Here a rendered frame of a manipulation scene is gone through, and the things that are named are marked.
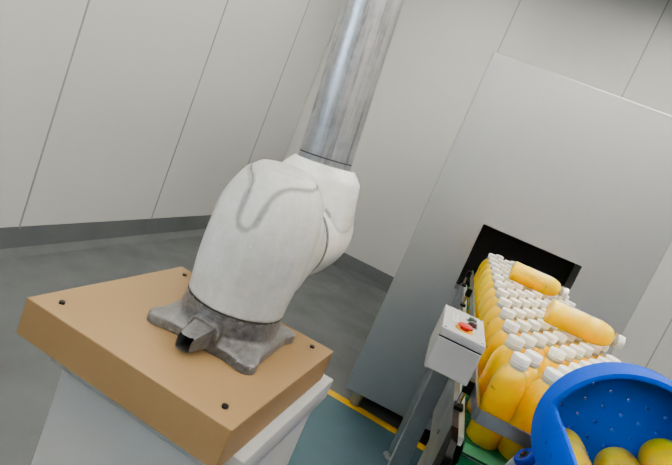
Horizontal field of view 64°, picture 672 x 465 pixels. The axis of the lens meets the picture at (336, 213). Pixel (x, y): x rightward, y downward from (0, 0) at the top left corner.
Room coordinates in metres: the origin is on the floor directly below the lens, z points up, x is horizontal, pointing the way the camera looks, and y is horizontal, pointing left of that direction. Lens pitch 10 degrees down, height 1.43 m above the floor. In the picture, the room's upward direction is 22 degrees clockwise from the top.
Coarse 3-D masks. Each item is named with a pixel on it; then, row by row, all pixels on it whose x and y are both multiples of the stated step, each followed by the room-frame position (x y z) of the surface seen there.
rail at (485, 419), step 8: (480, 416) 1.07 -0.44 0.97; (488, 416) 1.06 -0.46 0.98; (480, 424) 1.06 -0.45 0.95; (488, 424) 1.06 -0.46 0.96; (496, 424) 1.06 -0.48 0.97; (504, 424) 1.06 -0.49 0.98; (496, 432) 1.06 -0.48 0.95; (504, 432) 1.06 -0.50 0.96; (512, 432) 1.05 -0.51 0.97; (520, 432) 1.05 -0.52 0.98; (512, 440) 1.05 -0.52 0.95; (520, 440) 1.05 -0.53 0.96; (528, 440) 1.05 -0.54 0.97
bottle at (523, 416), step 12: (540, 384) 1.08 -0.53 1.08; (528, 396) 1.08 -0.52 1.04; (540, 396) 1.07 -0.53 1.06; (528, 408) 1.07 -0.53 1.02; (516, 420) 1.08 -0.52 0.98; (528, 420) 1.06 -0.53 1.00; (528, 432) 1.06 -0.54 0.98; (504, 444) 1.08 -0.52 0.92; (516, 444) 1.06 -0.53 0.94; (504, 456) 1.07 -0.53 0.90
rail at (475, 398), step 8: (472, 272) 2.58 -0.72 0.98; (472, 280) 2.40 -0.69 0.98; (472, 288) 2.24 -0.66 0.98; (472, 296) 2.10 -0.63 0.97; (472, 304) 1.98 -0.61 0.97; (472, 312) 1.87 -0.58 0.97; (472, 376) 1.29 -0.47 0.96; (472, 392) 1.19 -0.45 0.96; (472, 400) 1.15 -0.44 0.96; (472, 408) 1.11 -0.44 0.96; (472, 416) 1.08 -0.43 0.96
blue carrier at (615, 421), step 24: (552, 384) 0.93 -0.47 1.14; (576, 384) 0.87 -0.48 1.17; (600, 384) 0.91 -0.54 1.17; (624, 384) 0.91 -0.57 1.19; (648, 384) 0.90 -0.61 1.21; (552, 408) 0.86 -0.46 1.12; (576, 408) 0.92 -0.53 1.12; (600, 408) 0.91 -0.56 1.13; (624, 408) 0.90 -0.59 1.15; (648, 408) 0.90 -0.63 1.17; (552, 432) 0.80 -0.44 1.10; (576, 432) 0.91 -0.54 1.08; (600, 432) 0.91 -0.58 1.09; (624, 432) 0.90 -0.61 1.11; (648, 432) 0.89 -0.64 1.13; (552, 456) 0.75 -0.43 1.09
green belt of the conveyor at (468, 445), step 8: (464, 424) 1.15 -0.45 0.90; (464, 432) 1.11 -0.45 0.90; (464, 440) 1.08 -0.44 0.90; (456, 448) 1.13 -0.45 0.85; (464, 448) 1.05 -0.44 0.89; (472, 448) 1.06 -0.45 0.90; (480, 448) 1.07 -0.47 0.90; (456, 456) 1.10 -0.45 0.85; (464, 456) 1.04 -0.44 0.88; (472, 456) 1.04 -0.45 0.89; (480, 456) 1.05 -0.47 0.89; (488, 456) 1.05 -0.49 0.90; (496, 456) 1.06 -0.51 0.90; (456, 464) 1.04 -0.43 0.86; (464, 464) 1.04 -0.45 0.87; (472, 464) 1.04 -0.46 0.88; (480, 464) 1.04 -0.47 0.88; (488, 464) 1.04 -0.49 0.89; (496, 464) 1.04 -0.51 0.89; (504, 464) 1.05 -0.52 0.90
